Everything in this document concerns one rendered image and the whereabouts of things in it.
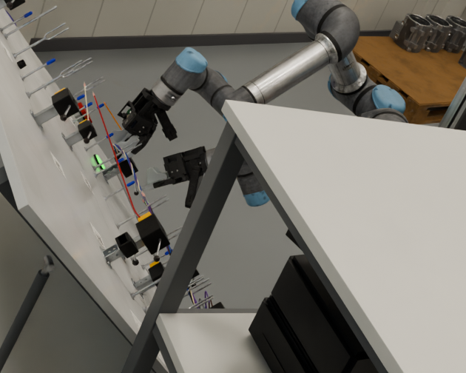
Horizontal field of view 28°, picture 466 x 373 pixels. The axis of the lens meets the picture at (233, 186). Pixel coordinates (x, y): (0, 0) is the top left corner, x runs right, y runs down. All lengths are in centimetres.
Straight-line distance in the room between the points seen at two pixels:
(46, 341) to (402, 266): 138
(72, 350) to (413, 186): 125
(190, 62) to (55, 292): 71
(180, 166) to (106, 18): 312
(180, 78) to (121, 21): 330
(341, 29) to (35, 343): 114
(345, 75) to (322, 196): 165
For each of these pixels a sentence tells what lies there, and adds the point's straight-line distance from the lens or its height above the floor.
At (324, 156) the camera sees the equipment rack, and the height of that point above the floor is 185.
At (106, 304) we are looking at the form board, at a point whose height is 140.
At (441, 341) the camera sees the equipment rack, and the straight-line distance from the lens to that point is 110.
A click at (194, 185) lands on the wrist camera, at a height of 111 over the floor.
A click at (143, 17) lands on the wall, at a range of 579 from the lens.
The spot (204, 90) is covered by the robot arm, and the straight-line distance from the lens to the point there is 248.
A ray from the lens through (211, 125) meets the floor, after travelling 532.
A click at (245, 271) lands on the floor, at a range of 429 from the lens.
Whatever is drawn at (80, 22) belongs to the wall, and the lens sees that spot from 552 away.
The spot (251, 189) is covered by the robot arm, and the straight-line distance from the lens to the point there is 256.
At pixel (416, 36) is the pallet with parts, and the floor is 30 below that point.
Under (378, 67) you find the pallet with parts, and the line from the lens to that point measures 667.
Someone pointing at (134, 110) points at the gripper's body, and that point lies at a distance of 245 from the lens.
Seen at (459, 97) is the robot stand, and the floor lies 147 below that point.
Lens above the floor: 244
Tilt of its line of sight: 30 degrees down
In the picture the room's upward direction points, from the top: 24 degrees clockwise
